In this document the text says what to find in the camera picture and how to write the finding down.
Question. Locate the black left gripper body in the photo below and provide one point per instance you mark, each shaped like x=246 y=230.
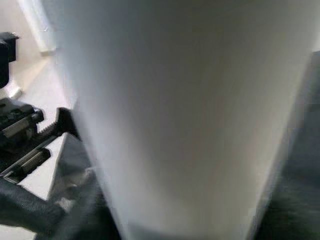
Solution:
x=20 y=135

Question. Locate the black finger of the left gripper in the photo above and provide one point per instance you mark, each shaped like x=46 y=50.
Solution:
x=65 y=122

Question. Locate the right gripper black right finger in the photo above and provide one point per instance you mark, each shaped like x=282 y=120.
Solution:
x=300 y=175

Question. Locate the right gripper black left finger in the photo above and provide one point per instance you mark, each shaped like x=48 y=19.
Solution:
x=62 y=215

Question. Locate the white plastic table leg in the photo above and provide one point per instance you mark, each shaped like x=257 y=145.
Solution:
x=187 y=112

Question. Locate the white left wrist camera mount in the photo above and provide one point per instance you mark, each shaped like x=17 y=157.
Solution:
x=10 y=62

